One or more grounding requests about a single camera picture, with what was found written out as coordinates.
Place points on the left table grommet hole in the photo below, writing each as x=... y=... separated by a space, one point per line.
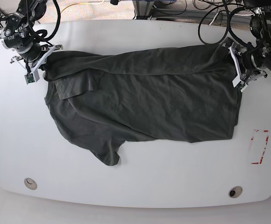
x=30 y=183

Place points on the dark grey T-shirt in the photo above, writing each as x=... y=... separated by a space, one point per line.
x=182 y=94

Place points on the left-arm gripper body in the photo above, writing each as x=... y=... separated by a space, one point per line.
x=244 y=69

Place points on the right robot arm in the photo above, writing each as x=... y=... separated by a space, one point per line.
x=19 y=34

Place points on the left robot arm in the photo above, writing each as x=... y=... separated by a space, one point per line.
x=251 y=62

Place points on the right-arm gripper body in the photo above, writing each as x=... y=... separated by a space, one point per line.
x=34 y=58

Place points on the right table grommet hole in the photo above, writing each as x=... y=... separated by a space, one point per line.
x=235 y=192

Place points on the aluminium frame base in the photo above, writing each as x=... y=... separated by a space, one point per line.
x=210 y=12

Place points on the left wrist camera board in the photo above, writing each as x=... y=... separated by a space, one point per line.
x=237 y=81

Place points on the red tape rectangle marking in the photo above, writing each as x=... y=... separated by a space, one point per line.
x=257 y=147

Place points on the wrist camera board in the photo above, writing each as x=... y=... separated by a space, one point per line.
x=31 y=78
x=237 y=81

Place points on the table grommet hole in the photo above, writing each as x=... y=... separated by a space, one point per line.
x=235 y=192
x=30 y=183

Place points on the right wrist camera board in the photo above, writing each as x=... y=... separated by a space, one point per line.
x=31 y=78

